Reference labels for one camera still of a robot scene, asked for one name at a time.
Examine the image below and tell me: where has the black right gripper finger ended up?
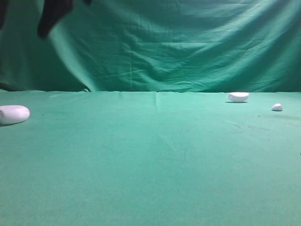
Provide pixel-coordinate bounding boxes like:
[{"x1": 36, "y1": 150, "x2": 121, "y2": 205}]
[{"x1": 37, "y1": 0, "x2": 73, "y2": 39}]

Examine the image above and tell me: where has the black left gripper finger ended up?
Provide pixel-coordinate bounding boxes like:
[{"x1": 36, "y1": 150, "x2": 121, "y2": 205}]
[{"x1": 0, "y1": 0, "x2": 8, "y2": 30}]

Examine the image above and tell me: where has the white bluetooth earphone case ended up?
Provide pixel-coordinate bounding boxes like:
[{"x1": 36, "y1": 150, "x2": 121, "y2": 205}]
[{"x1": 0, "y1": 105, "x2": 30, "y2": 125}]

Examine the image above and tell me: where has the white earphone case lid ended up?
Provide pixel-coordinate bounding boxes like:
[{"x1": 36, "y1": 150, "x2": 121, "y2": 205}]
[{"x1": 227, "y1": 92, "x2": 249, "y2": 103}]

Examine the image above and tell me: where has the green table cloth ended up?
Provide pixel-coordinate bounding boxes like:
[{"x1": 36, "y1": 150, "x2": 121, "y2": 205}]
[{"x1": 0, "y1": 91, "x2": 301, "y2": 226}]

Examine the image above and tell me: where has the green backdrop cloth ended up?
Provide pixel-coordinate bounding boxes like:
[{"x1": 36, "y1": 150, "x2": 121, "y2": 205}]
[{"x1": 0, "y1": 0, "x2": 301, "y2": 92}]

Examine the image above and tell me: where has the small white earbud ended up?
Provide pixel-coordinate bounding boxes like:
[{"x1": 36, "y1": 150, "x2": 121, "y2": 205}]
[{"x1": 271, "y1": 103, "x2": 283, "y2": 111}]

